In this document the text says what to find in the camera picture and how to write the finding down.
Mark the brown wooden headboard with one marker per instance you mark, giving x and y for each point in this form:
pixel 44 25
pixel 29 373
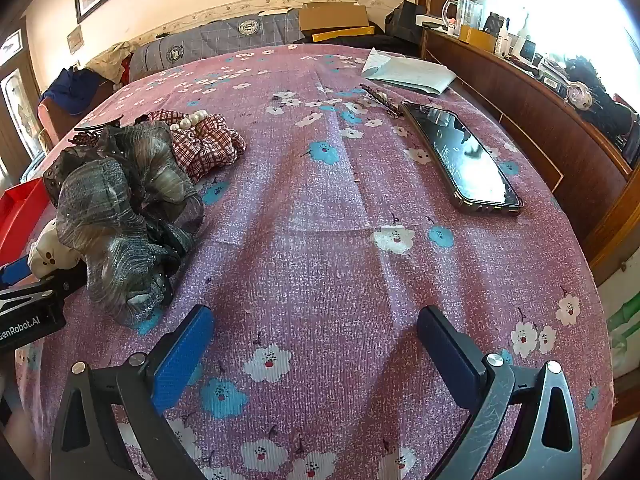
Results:
pixel 525 115

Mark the black clothing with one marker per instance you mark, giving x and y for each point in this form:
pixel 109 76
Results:
pixel 350 42

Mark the red plaid pearl scrunchie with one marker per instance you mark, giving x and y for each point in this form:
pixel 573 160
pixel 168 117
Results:
pixel 210 145

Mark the beige clothing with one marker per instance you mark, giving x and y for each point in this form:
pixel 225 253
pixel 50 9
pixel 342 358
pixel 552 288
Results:
pixel 110 60

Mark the clear glass pitcher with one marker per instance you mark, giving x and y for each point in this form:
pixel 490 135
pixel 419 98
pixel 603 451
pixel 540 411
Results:
pixel 465 15

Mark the wooden glass door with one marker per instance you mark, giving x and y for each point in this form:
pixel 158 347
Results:
pixel 12 110

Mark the flat yellow box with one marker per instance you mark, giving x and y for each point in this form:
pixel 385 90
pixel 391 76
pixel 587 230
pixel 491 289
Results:
pixel 342 34

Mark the black smartphone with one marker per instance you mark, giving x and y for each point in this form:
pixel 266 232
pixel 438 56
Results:
pixel 460 155

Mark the pink floral bedsheet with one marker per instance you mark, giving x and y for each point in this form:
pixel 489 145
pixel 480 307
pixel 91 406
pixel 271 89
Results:
pixel 325 210

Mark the black fluffy cloth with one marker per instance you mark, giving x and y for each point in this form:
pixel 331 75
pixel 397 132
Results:
pixel 605 105

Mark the black hair claw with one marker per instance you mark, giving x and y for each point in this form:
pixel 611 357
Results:
pixel 97 130

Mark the cream floral scrunchie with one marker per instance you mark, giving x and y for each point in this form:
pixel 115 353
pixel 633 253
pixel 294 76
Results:
pixel 47 252

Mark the white paper sheets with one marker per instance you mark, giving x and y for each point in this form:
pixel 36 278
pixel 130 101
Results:
pixel 407 72

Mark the brown cardboard box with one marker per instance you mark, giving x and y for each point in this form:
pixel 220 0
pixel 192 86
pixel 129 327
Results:
pixel 330 17

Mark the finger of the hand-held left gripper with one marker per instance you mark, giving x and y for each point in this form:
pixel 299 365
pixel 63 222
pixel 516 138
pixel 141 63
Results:
pixel 12 270
pixel 62 284

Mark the grey plaid sheer scrunchie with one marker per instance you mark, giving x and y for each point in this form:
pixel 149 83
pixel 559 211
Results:
pixel 100 210

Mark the brown grey sheer scrunchie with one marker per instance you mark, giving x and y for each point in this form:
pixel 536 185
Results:
pixel 155 170

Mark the dark mesh scrunchie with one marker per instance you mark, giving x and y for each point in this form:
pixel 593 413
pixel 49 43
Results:
pixel 65 170

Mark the small yellow carton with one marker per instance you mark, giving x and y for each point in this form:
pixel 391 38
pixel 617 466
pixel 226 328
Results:
pixel 475 37

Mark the small wall plaque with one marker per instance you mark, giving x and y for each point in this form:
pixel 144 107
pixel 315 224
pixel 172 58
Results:
pixel 75 39

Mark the black bag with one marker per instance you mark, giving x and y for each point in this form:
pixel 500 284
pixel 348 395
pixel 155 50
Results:
pixel 405 20

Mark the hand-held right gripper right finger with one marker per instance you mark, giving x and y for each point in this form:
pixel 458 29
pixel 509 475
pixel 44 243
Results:
pixel 446 357

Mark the red box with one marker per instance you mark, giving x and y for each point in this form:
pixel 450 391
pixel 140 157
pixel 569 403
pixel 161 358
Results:
pixel 17 215

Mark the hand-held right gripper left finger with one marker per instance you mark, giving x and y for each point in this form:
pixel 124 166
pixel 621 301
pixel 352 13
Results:
pixel 181 357

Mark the flat white box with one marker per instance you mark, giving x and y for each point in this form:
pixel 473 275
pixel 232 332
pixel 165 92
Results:
pixel 430 20

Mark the grey checked quilt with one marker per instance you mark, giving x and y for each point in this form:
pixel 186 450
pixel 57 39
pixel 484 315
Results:
pixel 215 40

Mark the blue clothing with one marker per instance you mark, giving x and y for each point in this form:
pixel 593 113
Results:
pixel 75 87

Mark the beaded hair clip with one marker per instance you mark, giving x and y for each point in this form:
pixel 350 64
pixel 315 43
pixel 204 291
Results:
pixel 381 97

